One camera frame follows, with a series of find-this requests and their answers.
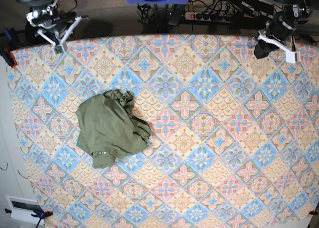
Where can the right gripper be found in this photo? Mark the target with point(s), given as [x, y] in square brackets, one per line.
[57, 29]

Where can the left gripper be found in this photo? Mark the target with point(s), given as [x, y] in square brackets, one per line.
[278, 34]

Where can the olive green t-shirt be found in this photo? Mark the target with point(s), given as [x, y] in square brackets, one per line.
[108, 128]

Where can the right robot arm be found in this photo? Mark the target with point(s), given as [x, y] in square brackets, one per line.
[40, 10]

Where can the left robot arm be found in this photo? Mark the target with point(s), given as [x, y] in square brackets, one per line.
[298, 10]

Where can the black round stool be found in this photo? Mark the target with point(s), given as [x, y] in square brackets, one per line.
[32, 36]

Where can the blue red clamp upper left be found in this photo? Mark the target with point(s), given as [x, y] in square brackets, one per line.
[6, 51]

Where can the blue red clamp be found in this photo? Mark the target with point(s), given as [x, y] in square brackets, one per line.
[6, 51]
[41, 215]

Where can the white power strip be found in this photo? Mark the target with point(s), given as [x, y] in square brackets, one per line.
[207, 17]

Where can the patterned tablecloth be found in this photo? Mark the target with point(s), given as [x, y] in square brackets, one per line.
[235, 139]

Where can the red clamp lower right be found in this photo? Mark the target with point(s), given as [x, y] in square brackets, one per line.
[313, 213]

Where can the white floor outlet box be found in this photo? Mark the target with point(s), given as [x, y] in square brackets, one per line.
[21, 209]

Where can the blue red clamp lower left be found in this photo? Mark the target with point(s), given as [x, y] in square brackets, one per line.
[41, 215]

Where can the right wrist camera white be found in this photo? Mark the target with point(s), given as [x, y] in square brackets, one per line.
[60, 48]

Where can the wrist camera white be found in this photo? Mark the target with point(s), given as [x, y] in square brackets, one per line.
[293, 56]
[60, 48]

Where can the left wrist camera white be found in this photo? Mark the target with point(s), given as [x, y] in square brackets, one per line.
[293, 56]

